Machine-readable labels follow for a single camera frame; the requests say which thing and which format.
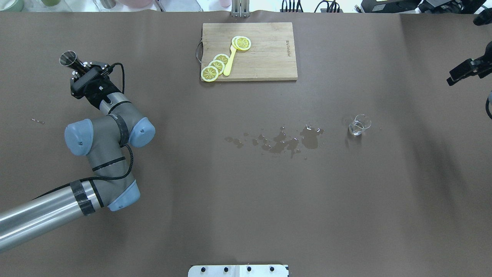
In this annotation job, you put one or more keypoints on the lemon slice beside knife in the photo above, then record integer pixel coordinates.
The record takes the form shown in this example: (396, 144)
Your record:
(224, 58)

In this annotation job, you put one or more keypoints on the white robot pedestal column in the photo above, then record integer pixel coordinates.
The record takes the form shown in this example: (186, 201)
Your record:
(246, 270)

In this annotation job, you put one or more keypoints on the yellow plastic knife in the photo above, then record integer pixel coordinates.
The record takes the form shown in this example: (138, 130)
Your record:
(228, 66)

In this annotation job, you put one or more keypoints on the clear glass cup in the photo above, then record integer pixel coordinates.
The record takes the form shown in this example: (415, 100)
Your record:
(360, 123)

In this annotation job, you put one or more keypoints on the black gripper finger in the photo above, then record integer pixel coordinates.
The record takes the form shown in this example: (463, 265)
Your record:
(470, 68)

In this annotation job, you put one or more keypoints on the aluminium frame post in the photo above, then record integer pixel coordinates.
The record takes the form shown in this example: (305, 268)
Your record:
(240, 8)

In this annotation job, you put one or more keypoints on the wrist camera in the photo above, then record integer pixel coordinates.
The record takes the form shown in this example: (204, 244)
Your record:
(78, 86)

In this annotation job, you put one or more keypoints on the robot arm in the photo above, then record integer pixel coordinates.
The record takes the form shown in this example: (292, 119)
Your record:
(31, 145)

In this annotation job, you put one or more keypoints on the bamboo cutting board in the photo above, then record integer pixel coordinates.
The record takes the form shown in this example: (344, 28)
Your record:
(272, 56)

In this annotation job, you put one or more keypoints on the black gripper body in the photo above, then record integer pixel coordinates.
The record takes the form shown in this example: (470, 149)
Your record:
(100, 90)

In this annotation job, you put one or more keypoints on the steel jigger measuring cup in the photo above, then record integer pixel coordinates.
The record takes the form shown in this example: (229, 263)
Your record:
(70, 59)

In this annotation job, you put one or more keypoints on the lemon slice on knife end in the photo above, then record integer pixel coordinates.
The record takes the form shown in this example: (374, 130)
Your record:
(241, 43)

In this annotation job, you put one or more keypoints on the middle lemon slice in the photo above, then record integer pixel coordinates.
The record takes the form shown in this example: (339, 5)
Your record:
(219, 65)

